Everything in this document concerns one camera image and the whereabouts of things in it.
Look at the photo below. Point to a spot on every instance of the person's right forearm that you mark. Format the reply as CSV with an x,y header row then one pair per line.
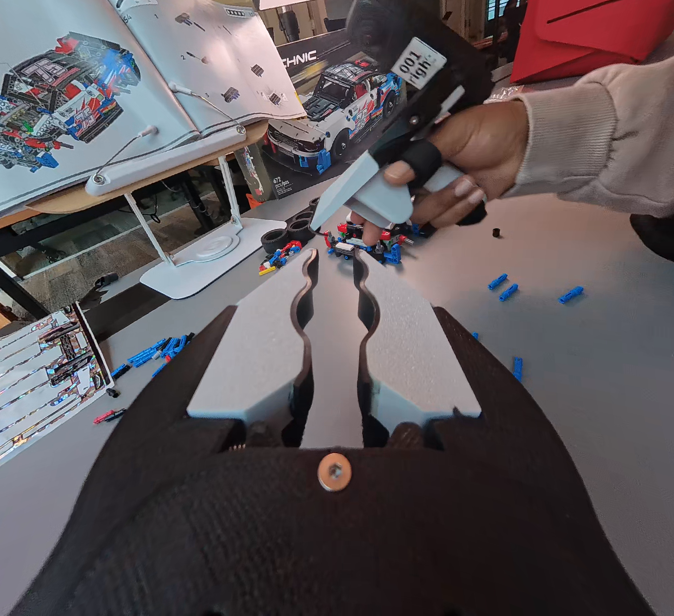
x,y
605,142

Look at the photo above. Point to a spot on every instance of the black rubber tire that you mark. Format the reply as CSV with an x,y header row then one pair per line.
x,y
316,203
275,242
300,230
304,216

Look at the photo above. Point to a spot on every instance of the open instruction booklet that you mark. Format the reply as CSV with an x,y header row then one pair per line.
x,y
79,20

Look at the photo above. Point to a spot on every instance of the sticker sheet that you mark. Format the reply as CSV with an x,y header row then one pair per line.
x,y
42,389

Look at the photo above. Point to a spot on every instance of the pile of blue pins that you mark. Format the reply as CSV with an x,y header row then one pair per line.
x,y
145,355

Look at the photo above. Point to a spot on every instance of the silver monitor stand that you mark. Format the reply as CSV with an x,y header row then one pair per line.
x,y
158,279

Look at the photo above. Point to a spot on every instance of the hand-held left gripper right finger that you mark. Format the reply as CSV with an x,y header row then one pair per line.
x,y
421,358

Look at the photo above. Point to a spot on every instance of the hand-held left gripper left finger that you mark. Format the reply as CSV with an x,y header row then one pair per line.
x,y
247,358

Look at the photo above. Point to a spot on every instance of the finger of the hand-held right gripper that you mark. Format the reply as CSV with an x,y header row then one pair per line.
x,y
345,184

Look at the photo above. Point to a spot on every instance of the Lego set box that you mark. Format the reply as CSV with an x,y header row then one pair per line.
x,y
337,157

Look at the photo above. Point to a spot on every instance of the brick-built toy race car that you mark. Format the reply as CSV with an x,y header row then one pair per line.
x,y
347,247

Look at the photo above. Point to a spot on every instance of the pile of mixed bricks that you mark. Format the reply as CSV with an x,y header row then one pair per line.
x,y
279,258

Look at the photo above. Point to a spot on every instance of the person's right hand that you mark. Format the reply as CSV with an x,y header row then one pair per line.
x,y
484,142

